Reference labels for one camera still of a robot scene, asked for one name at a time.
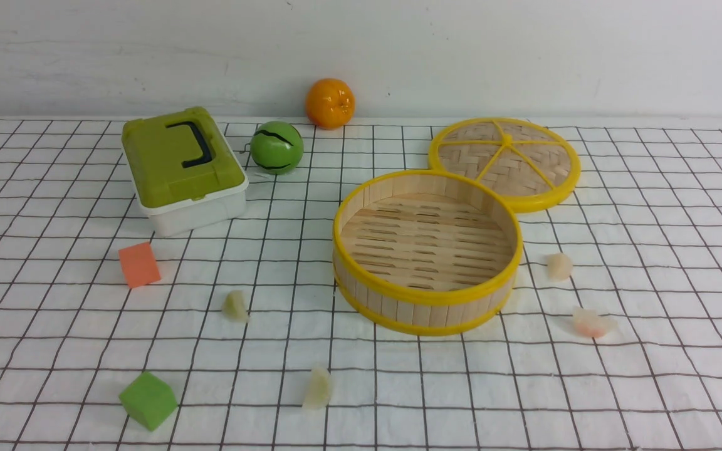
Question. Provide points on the pale green dumpling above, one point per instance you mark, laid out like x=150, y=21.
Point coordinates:
x=234, y=307

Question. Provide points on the pale yellow-white dumpling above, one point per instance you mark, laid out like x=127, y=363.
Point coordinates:
x=319, y=389

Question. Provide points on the cream white dumpling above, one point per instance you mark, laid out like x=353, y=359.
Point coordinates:
x=559, y=267

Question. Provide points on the pink-white dumpling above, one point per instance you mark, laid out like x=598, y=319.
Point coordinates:
x=589, y=324

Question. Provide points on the bamboo steamer tray yellow rim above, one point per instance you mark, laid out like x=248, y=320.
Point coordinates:
x=426, y=252

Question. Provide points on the bamboo steamer lid yellow rim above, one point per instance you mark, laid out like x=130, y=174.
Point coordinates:
x=532, y=168

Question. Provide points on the green toy ball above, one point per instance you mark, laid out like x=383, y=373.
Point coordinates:
x=277, y=147

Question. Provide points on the orange toy fruit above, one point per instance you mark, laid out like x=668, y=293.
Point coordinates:
x=330, y=104

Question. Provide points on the green lidded white box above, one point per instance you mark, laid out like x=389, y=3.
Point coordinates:
x=183, y=171

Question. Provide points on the orange foam cube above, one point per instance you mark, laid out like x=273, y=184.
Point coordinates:
x=139, y=266

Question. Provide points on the green foam cube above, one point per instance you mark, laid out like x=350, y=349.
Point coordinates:
x=148, y=400

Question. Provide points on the white black-grid tablecloth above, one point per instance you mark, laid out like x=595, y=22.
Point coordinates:
x=643, y=230

